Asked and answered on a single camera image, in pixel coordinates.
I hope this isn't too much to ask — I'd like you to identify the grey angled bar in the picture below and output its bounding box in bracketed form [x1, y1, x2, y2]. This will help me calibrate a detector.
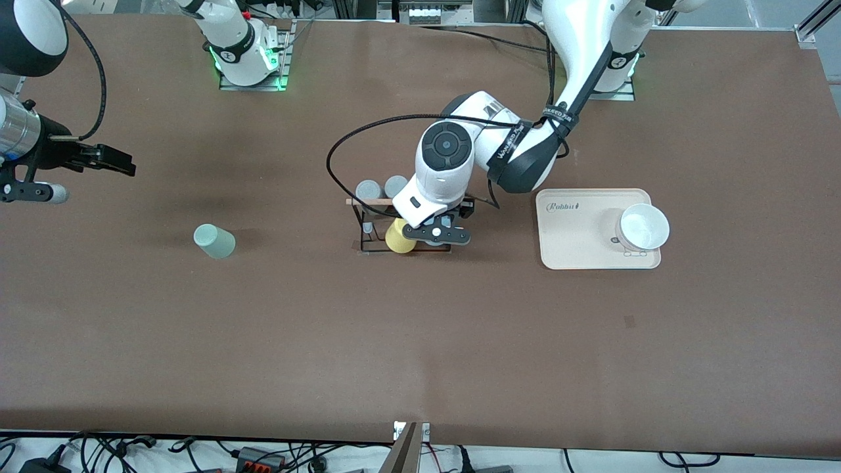
[380, 424, 420, 473]

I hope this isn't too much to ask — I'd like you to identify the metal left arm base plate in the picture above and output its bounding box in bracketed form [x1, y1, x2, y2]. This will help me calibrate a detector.
[588, 78, 637, 101]

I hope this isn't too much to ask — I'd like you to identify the aluminium frame rail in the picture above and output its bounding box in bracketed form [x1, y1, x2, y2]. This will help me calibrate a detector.
[795, 0, 841, 47]

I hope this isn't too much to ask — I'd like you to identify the yellow cup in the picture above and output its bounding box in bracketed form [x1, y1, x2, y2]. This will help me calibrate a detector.
[386, 219, 418, 254]

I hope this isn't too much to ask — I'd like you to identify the beige tray with Rabbit print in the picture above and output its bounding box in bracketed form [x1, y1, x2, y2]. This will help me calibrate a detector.
[535, 189, 662, 270]

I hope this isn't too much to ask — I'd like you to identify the white bowl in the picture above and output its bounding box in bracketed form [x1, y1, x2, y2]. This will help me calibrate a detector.
[616, 204, 671, 252]

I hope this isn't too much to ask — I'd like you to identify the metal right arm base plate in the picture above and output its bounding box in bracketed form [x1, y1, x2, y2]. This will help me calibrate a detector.
[218, 20, 293, 91]

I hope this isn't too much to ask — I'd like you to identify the black orange connector box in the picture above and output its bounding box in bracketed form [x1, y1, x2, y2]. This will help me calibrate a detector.
[235, 447, 286, 471]

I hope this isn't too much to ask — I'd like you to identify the black plug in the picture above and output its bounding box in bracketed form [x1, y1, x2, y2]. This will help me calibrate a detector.
[460, 447, 513, 473]

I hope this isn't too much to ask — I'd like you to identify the black wire cup rack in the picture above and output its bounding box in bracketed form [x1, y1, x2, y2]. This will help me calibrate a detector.
[346, 196, 461, 254]

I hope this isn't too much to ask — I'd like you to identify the black cable on table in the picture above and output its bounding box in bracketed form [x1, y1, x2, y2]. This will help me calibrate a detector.
[420, 25, 549, 50]

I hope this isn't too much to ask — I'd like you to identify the black power adapter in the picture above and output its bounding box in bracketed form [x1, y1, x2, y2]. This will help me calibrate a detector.
[20, 457, 70, 473]

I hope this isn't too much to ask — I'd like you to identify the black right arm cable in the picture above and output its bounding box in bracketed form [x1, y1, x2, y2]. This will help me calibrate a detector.
[49, 0, 107, 142]

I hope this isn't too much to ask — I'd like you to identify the pale green cup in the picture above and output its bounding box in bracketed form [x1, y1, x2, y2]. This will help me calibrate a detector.
[193, 224, 236, 259]

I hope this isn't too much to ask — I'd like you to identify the looped black cable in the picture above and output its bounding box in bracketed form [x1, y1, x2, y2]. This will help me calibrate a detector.
[659, 451, 721, 468]

